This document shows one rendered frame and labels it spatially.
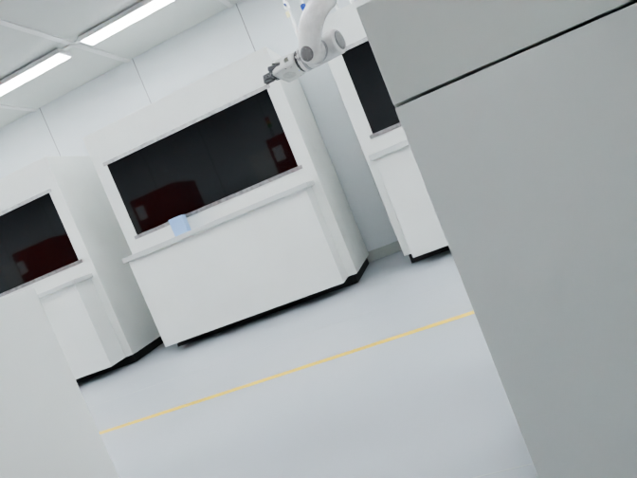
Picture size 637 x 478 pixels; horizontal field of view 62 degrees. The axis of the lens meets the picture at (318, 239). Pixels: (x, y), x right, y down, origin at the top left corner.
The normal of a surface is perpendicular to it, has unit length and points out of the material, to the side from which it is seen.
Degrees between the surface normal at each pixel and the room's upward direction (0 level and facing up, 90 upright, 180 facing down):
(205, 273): 90
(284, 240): 90
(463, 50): 90
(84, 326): 90
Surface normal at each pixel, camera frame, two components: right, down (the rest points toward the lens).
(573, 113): -0.21, 0.15
